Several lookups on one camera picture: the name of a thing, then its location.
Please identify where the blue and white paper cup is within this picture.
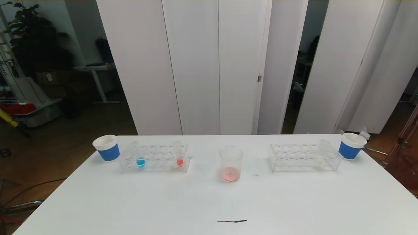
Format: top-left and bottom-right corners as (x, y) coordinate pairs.
(338, 133), (367, 160)
(92, 134), (120, 162)

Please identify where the red box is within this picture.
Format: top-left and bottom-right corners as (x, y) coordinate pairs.
(0, 103), (36, 115)

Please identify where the brown cardboard box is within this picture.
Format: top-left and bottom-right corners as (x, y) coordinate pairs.
(35, 70), (71, 86)

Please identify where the black bag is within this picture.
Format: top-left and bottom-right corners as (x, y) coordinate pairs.
(95, 37), (114, 63)

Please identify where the clear glass beaker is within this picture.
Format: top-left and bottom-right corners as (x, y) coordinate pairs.
(219, 146), (244, 183)

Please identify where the yellow tool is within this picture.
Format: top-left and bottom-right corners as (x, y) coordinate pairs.
(0, 108), (18, 128)

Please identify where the test tube with red pigment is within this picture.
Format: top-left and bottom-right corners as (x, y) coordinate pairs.
(354, 131), (371, 144)
(171, 141), (184, 168)

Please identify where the white background desk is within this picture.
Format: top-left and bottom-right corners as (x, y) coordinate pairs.
(74, 64), (120, 104)

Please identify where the white leaning board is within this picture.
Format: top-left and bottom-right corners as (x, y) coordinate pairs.
(13, 77), (62, 113)

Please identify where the metal stand leg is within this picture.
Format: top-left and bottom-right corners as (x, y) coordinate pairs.
(0, 200), (43, 216)

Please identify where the brown metal tripod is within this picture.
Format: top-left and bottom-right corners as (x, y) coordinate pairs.
(382, 104), (418, 196)

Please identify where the dark green potted plant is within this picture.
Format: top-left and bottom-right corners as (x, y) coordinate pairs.
(2, 0), (74, 79)

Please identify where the test tube with blue pigment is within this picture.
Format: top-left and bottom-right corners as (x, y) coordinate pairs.
(132, 141), (146, 168)

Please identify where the grey storage bin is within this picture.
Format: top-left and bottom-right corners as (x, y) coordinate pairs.
(15, 104), (62, 127)

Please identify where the test tube with white pigment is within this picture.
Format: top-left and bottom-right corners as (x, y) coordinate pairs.
(313, 140), (331, 169)

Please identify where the clear plastic test tube rack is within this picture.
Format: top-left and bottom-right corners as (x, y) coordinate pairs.
(267, 143), (343, 173)
(119, 144), (191, 173)

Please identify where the black floor cable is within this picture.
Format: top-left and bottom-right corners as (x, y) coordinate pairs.
(0, 178), (67, 206)

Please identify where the thin metal floor rod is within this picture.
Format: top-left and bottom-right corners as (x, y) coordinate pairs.
(362, 147), (388, 155)

